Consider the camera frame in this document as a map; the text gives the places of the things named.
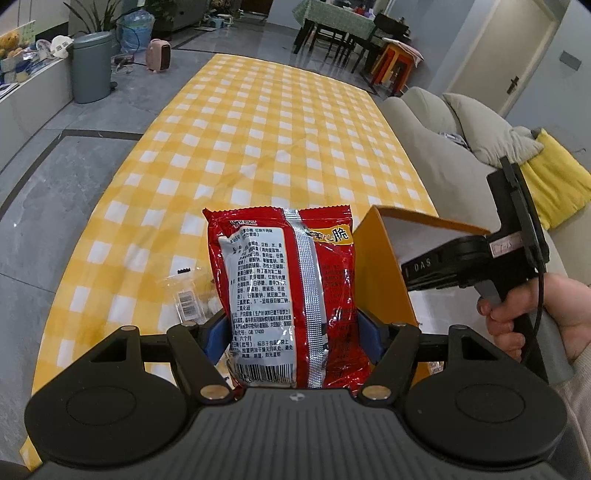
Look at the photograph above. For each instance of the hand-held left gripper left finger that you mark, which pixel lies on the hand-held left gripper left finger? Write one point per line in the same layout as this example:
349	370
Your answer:
213	337

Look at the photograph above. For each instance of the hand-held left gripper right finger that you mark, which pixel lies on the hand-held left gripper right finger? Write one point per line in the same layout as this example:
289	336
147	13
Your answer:
369	332

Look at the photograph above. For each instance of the clear packet of white candies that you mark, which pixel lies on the clear packet of white candies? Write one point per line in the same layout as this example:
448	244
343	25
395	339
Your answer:
189	300

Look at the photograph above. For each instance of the orange cardboard box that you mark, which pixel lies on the orange cardboard box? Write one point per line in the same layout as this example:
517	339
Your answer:
383	277

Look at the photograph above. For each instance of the large red noodle snack packet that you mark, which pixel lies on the large red noodle snack packet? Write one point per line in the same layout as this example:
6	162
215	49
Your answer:
277	300

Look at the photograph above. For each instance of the person's right hand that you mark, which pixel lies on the person's right hand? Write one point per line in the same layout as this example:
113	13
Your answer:
572	314

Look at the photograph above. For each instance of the yellow cushion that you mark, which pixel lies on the yellow cushion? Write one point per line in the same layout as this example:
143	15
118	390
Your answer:
558	189

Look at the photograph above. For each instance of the beige cushion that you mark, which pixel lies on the beige cushion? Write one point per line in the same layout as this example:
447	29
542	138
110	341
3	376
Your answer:
489	129

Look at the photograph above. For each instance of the small item on sofa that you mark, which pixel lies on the small item on sofa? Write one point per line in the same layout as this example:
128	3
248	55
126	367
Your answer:
455	138

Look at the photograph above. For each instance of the beige sofa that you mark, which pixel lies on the beige sofa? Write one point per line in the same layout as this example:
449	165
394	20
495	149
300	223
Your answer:
425	120

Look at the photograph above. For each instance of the white door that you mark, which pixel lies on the white door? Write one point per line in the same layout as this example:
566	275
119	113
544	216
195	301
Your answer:
521	46

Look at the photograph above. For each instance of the stack of orange stools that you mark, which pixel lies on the stack of orange stools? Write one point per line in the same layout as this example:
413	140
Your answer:
397	64

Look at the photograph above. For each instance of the yellow checkered tablecloth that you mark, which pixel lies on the yellow checkered tablecloth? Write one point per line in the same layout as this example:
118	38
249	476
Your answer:
254	138

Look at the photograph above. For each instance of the dark dining chair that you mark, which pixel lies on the dark dining chair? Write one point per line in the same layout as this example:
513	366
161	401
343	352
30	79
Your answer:
383	41
330	44

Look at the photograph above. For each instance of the dining table with green cloth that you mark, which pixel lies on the dining table with green cloth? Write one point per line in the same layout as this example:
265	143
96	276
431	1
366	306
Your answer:
341	18

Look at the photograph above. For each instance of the pink space heater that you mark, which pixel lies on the pink space heater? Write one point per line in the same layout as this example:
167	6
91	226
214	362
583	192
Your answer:
158	56

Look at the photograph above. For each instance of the grey low cabinet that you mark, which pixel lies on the grey low cabinet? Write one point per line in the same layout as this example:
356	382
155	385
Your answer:
32	110

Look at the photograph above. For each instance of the grey trash can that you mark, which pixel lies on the grey trash can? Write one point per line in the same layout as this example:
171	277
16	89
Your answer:
92	69

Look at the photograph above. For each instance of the blue water jug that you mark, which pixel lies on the blue water jug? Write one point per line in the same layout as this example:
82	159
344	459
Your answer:
136	32

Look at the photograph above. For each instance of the white cap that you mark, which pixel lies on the white cap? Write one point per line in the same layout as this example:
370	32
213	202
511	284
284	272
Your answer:
61	46

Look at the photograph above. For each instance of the potted green plant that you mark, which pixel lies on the potted green plant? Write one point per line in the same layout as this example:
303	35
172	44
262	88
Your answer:
92	16

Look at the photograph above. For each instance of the bear picture calendar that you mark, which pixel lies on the bear picture calendar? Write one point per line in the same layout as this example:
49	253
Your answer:
14	44

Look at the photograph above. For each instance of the grey wall switch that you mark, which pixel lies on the grey wall switch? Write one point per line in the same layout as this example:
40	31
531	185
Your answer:
570	60

